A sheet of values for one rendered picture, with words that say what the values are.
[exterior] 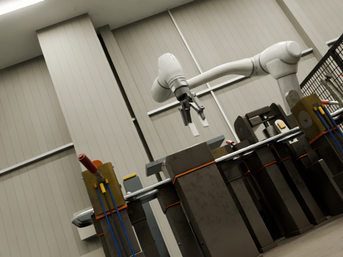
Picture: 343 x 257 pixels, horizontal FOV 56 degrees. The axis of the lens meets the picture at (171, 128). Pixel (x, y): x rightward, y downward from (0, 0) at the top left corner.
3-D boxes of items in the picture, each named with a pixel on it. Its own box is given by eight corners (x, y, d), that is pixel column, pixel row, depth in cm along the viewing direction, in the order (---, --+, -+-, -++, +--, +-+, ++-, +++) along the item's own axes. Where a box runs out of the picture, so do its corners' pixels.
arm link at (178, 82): (173, 76, 153) (177, 86, 151) (188, 74, 158) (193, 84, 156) (165, 87, 160) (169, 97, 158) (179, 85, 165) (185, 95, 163)
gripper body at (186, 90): (171, 96, 158) (178, 112, 155) (178, 85, 152) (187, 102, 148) (183, 95, 162) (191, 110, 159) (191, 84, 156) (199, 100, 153)
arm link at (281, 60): (315, 181, 179) (351, 180, 160) (294, 190, 172) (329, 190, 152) (274, 48, 183) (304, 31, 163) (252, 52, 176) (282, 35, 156)
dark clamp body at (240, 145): (283, 237, 117) (234, 144, 130) (271, 240, 127) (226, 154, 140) (299, 229, 118) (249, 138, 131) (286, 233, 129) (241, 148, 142)
